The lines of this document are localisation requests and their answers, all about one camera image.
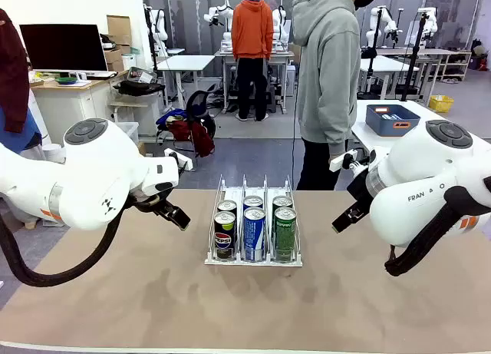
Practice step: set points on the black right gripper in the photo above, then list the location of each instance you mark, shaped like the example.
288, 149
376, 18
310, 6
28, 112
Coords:
364, 192

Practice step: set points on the wooden shelf workbench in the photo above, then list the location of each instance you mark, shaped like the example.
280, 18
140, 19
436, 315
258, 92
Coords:
441, 51

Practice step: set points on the black Pepsi can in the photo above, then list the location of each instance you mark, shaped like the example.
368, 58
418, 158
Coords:
224, 239
227, 206

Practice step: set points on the black bag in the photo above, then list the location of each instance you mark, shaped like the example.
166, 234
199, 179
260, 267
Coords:
138, 88

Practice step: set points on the red backpack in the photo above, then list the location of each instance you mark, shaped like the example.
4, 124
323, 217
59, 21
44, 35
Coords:
199, 139

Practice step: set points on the small brown cardboard box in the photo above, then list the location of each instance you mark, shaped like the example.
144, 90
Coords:
114, 58

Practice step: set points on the black computer monitor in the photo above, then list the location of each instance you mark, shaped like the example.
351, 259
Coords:
61, 47

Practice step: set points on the white workshop table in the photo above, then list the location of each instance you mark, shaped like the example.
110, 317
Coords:
188, 62
387, 64

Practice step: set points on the large white table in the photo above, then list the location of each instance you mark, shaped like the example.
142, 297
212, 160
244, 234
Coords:
358, 131

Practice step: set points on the blue cloth bundle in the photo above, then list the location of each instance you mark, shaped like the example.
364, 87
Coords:
169, 116

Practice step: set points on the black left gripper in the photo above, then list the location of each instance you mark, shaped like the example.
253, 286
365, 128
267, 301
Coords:
151, 202

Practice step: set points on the white office desk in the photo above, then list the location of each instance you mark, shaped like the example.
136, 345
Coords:
69, 104

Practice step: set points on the tall open cardboard box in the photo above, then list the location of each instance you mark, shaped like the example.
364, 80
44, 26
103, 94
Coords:
118, 29

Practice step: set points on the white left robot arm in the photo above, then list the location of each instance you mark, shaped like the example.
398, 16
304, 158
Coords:
96, 177

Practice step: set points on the clear plastic can dispenser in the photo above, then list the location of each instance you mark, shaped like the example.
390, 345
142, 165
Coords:
253, 263

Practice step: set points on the white plastic bin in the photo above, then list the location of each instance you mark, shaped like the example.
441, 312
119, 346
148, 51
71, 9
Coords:
129, 61

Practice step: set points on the person in orange hoodie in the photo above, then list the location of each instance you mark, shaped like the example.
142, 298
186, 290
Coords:
251, 27

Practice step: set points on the white paper roll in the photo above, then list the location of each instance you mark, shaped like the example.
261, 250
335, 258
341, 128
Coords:
53, 152

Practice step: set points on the black tripod stand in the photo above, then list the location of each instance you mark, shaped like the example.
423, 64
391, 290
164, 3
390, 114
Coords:
413, 62

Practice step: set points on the red canister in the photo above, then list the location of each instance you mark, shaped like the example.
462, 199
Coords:
482, 63

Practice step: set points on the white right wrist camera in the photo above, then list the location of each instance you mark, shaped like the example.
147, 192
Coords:
339, 161

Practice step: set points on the person in grey hoodie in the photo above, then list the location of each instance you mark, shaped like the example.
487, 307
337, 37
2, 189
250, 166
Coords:
326, 62

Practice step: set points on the yellow plastic crate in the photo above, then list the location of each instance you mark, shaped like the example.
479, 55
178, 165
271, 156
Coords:
441, 104

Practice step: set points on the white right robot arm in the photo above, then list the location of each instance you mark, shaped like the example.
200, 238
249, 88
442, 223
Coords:
414, 166

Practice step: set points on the black office chair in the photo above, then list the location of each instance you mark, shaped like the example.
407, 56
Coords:
199, 100

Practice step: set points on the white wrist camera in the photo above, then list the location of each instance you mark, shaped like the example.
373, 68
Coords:
180, 160
339, 161

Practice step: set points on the blue Pocari Sweat can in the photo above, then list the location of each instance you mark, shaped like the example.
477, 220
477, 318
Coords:
254, 235
253, 201

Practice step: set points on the slim black camera stand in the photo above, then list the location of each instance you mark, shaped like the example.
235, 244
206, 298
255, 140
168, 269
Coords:
371, 62

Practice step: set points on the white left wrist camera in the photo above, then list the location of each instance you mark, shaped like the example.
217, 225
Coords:
180, 160

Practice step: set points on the green Chilsung cider can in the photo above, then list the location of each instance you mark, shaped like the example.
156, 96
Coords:
284, 239
282, 201

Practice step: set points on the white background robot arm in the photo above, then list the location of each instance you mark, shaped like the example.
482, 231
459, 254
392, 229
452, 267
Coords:
159, 24
218, 14
429, 22
389, 22

